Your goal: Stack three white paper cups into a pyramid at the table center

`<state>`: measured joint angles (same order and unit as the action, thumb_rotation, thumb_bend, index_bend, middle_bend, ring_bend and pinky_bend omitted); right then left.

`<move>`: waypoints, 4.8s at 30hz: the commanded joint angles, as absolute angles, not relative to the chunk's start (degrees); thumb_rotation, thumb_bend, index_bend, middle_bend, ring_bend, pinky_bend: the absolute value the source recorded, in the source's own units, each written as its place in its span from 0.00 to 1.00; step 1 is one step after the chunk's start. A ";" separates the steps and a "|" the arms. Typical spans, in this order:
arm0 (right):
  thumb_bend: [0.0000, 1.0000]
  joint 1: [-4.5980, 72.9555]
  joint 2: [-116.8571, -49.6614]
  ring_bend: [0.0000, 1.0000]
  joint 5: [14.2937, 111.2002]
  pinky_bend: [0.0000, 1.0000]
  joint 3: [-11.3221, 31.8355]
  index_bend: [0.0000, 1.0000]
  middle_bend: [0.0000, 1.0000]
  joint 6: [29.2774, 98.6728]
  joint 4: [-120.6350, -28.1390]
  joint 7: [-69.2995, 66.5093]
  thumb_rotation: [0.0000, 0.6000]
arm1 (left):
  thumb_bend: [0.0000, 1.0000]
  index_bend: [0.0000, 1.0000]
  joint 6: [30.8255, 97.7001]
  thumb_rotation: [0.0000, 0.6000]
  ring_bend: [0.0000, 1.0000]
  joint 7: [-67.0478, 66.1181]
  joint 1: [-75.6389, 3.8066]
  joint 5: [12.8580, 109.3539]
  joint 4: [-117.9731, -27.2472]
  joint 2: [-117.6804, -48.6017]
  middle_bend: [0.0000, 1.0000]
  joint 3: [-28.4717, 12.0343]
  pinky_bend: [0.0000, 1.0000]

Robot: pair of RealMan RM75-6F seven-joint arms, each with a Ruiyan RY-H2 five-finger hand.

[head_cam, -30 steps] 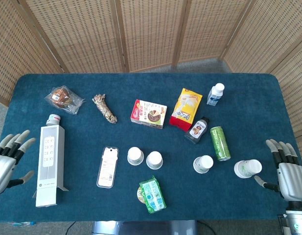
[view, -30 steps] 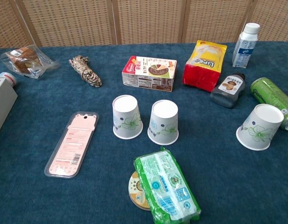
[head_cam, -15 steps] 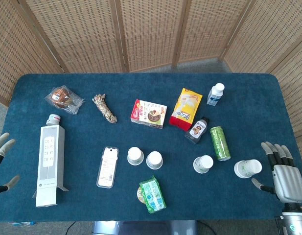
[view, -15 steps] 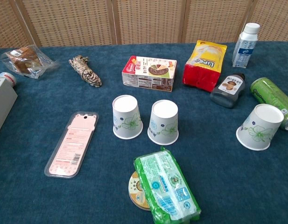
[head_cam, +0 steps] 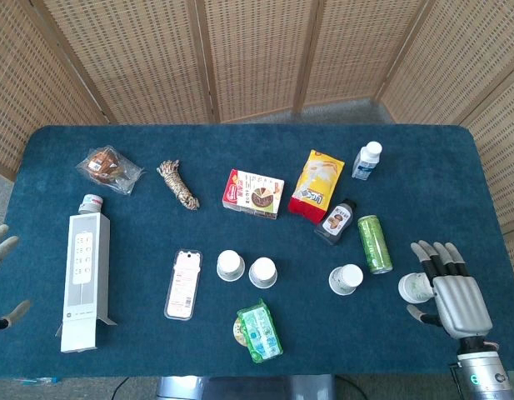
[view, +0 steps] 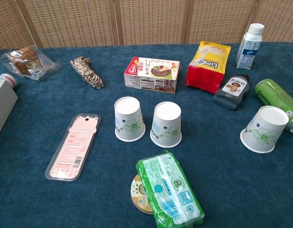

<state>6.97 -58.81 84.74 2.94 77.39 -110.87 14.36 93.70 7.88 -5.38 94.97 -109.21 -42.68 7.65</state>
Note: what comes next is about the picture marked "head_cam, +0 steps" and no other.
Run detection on white floral paper cup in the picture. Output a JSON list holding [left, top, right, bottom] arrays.
[[397, 272, 437, 304], [328, 263, 365, 297], [248, 257, 278, 289], [216, 249, 246, 283]]

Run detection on yellow and red snack bag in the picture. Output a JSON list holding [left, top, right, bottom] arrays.
[[287, 149, 346, 225]]

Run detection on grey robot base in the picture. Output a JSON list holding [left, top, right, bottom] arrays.
[[155, 373, 337, 400]]

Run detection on dark sauce squeeze bottle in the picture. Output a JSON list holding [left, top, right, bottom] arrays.
[[314, 198, 358, 246]]

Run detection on round beige printed disc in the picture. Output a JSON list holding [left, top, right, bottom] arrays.
[[232, 318, 252, 347]]

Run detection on flat white blister pack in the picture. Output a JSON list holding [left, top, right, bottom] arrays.
[[163, 248, 203, 321]]

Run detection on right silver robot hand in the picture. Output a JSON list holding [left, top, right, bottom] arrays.
[[406, 240, 494, 339]]

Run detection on wicker folding screen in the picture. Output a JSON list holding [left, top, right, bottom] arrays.
[[0, 0, 514, 268]]

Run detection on bread in clear bag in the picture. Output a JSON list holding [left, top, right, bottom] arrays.
[[75, 144, 145, 196]]

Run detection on white blue-labelled plastic bottle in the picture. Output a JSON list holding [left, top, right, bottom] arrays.
[[351, 141, 383, 181]]

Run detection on green drink can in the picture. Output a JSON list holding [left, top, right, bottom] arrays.
[[357, 214, 394, 275]]

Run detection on green wrapped snack packet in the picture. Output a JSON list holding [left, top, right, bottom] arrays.
[[236, 297, 284, 365]]

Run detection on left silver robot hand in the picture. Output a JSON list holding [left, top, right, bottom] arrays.
[[0, 223, 32, 334]]

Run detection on white power strip box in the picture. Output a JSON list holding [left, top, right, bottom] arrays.
[[55, 211, 118, 354]]

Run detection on braided beige rope bundle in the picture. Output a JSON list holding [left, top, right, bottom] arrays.
[[157, 159, 201, 211]]

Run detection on black floor cable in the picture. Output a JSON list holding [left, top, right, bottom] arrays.
[[110, 376, 131, 400]]

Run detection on blue table mat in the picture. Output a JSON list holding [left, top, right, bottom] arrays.
[[0, 123, 510, 380]]

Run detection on blue item on floor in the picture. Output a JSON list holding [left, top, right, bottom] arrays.
[[12, 376, 61, 385]]

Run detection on red and white cake box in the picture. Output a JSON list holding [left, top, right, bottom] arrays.
[[222, 168, 286, 220]]

